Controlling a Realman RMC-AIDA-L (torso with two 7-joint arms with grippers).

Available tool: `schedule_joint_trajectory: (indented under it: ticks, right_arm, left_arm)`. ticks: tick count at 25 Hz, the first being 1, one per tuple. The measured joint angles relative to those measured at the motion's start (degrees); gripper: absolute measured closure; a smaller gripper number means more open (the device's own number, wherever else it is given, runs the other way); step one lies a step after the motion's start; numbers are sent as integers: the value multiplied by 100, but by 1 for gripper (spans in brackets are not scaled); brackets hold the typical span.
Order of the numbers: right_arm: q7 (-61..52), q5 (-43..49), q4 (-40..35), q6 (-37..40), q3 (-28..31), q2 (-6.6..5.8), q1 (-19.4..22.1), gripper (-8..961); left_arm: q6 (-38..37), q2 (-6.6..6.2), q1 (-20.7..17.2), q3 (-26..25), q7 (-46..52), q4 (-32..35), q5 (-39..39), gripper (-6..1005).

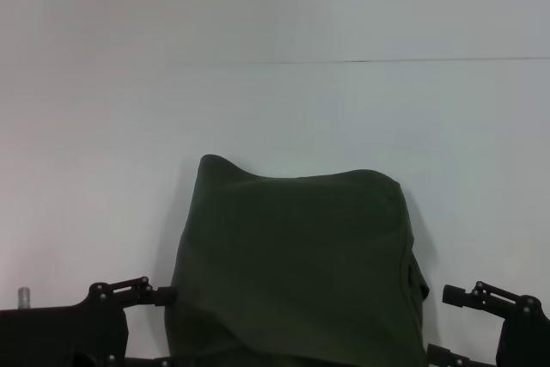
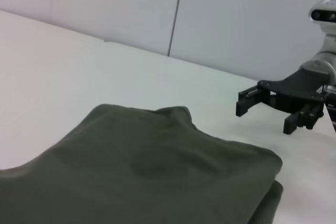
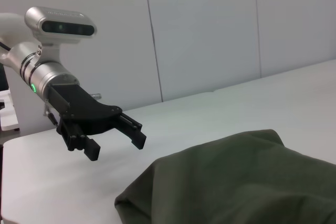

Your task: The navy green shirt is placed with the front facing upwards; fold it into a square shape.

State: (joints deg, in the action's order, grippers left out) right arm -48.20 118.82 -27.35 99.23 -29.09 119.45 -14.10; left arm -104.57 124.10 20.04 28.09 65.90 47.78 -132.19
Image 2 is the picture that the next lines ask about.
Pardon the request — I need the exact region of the dark green FREE t-shirt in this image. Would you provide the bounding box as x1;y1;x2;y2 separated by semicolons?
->
0;103;285;224

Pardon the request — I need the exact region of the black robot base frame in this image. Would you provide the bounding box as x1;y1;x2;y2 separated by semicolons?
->
324;102;336;135

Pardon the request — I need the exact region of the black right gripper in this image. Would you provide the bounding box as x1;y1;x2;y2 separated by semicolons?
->
235;69;332;135

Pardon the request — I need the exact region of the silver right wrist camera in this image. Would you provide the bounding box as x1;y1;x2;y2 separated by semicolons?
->
307;0;336;36

